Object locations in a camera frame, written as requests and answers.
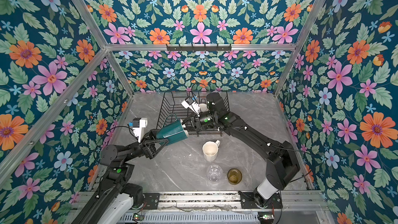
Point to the olive green glass cup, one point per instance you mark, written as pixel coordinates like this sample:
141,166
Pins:
234,176

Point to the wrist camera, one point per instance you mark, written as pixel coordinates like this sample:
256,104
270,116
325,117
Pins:
138,126
190,103

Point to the white mug red inside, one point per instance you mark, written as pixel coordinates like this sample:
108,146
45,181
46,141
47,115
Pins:
203,107

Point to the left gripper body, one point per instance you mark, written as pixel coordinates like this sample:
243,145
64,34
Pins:
147,137

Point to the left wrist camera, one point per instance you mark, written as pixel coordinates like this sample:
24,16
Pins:
138,126

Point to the dark green mug white inside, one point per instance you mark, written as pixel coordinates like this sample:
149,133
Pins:
173,130

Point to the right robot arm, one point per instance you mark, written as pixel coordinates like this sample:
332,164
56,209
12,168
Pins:
281,161

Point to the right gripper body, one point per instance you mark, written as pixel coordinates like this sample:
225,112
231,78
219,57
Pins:
208,119

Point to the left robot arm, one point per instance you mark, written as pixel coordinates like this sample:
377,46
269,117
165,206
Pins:
115,195

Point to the black hook rail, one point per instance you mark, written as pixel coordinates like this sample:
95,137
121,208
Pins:
204,47

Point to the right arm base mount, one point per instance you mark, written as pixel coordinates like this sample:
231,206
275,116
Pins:
252,200

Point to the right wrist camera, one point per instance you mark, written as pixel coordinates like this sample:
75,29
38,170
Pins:
190,103

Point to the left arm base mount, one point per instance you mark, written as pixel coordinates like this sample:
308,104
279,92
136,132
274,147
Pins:
150,201

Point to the clear glass cup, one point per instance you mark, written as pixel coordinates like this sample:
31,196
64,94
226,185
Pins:
214,172

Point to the white faceted mug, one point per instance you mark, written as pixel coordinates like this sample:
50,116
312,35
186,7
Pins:
210,150

